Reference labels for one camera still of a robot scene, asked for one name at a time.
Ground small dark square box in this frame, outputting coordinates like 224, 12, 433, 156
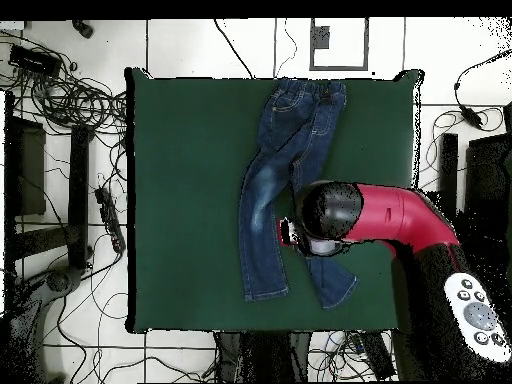
313, 25, 332, 50

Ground black power strip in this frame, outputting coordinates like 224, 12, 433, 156
94, 186, 127, 254

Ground grey square frame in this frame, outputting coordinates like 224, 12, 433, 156
308, 17, 370, 72

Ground tangled floor cables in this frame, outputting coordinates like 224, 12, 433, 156
309, 330, 399, 382

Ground black cable with adapter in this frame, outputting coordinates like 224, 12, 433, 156
453, 49, 512, 130

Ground black electronics box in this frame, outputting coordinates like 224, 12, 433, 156
8, 44, 63, 78

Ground dark green tablecloth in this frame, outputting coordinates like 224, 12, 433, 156
123, 67, 425, 335

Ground grey stand base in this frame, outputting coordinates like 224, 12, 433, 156
7, 265, 87, 383

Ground tangled black cables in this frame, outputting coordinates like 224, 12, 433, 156
0, 29, 129, 139

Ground black metal stand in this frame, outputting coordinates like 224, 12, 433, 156
3, 90, 95, 277
435, 133, 512, 245

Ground person's shoe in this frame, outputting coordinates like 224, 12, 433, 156
71, 19, 95, 40

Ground blue denim jeans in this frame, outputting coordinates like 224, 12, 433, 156
238, 77, 360, 311

